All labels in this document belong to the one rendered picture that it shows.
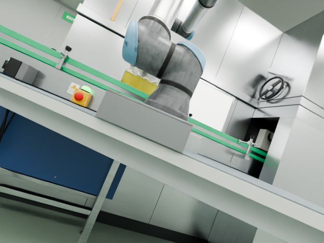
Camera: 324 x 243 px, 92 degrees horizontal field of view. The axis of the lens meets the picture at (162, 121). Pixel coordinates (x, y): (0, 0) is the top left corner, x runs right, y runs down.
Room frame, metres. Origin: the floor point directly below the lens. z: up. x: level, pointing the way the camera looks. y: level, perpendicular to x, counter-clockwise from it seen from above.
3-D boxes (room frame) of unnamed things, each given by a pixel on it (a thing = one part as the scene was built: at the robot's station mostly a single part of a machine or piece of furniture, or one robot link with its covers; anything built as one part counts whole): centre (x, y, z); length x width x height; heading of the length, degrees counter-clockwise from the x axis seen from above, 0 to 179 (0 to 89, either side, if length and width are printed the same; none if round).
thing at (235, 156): (1.09, -0.61, 0.90); 0.17 x 0.05 x 0.23; 13
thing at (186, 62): (0.50, 0.00, 1.00); 0.13 x 0.12 x 0.14; 101
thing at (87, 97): (0.80, 0.42, 0.79); 0.07 x 0.07 x 0.07; 13
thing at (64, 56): (0.78, 0.59, 0.94); 0.07 x 0.04 x 0.13; 13
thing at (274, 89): (1.28, -0.75, 1.49); 0.21 x 0.05 x 0.21; 13
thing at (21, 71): (0.73, 0.69, 0.79); 0.08 x 0.08 x 0.08; 13
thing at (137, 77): (1.03, 0.26, 0.99); 0.06 x 0.06 x 0.21; 13
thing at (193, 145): (0.91, -0.11, 0.79); 0.27 x 0.17 x 0.08; 13
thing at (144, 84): (1.04, 0.21, 0.99); 0.06 x 0.06 x 0.21; 14
